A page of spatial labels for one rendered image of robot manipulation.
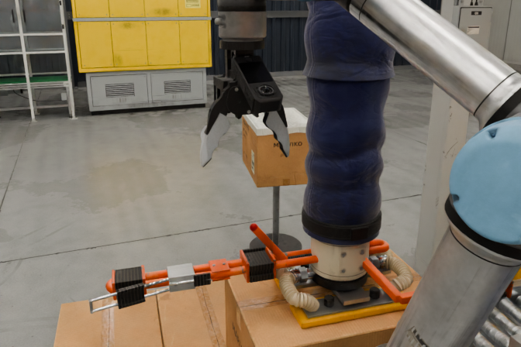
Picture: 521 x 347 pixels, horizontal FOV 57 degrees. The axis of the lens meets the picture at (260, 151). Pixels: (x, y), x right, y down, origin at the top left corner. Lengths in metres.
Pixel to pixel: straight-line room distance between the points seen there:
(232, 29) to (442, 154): 2.15
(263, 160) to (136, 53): 5.52
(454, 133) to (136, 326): 1.84
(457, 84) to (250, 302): 0.98
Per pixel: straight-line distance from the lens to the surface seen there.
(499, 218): 0.53
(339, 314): 1.41
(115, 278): 1.34
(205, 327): 2.05
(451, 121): 2.74
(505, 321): 2.30
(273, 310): 1.44
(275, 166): 3.15
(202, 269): 1.37
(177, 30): 8.45
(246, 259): 1.36
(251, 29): 0.75
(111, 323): 2.15
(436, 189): 2.85
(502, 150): 0.52
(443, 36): 0.70
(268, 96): 0.69
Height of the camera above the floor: 1.77
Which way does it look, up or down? 17 degrees down
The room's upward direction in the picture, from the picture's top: straight up
